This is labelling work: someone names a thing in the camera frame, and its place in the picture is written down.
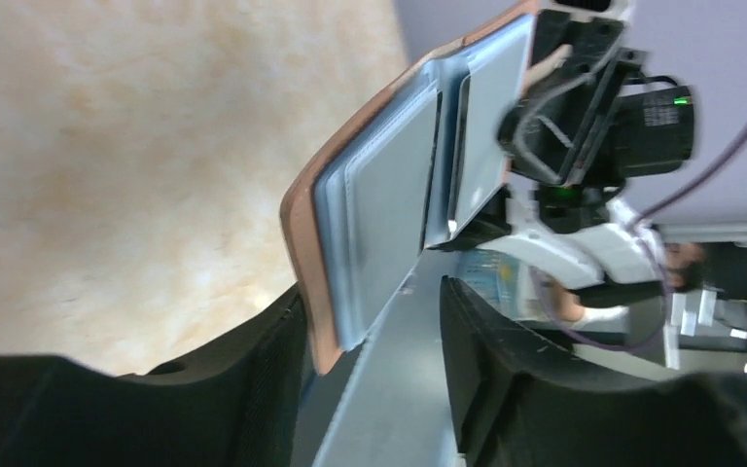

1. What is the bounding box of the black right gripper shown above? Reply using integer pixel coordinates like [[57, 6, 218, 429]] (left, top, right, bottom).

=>
[[499, 6, 649, 188]]

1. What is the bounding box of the brown leather card holder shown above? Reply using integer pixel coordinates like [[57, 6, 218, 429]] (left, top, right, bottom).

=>
[[280, 1, 539, 375]]

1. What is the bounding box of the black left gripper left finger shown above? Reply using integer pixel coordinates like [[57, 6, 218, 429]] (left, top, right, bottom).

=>
[[0, 288, 306, 466]]

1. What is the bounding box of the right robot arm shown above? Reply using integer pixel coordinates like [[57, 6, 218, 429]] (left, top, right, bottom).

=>
[[453, 10, 695, 307]]

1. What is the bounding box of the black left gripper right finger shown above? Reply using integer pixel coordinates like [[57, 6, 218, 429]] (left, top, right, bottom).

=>
[[440, 277, 747, 466]]

